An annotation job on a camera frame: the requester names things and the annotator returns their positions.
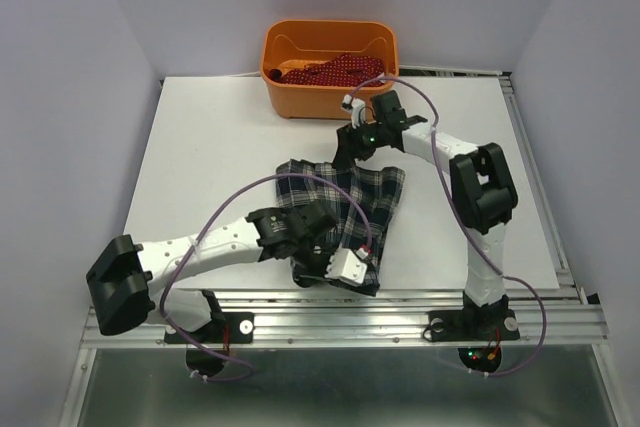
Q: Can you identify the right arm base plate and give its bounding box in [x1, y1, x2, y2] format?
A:
[422, 309, 520, 375]

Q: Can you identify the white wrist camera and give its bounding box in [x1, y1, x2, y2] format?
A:
[341, 94, 367, 128]
[325, 248, 368, 287]

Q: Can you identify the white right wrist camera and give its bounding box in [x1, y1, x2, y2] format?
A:
[341, 94, 367, 128]

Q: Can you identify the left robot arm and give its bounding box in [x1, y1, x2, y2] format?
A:
[86, 201, 347, 343]

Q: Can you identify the aluminium frame rail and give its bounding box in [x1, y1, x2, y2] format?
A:
[62, 77, 616, 426]

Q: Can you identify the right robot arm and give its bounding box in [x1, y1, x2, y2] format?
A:
[332, 91, 518, 342]

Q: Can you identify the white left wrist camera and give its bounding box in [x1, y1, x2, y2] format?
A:
[325, 248, 368, 287]

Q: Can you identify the navy plaid pleated skirt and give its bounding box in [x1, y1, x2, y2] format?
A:
[276, 159, 405, 297]

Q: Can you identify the red polka dot skirt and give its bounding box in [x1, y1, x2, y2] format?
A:
[267, 53, 385, 88]

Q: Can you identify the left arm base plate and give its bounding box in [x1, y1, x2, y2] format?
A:
[163, 311, 255, 383]

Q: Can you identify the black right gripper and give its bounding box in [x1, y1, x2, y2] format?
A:
[330, 116, 387, 168]

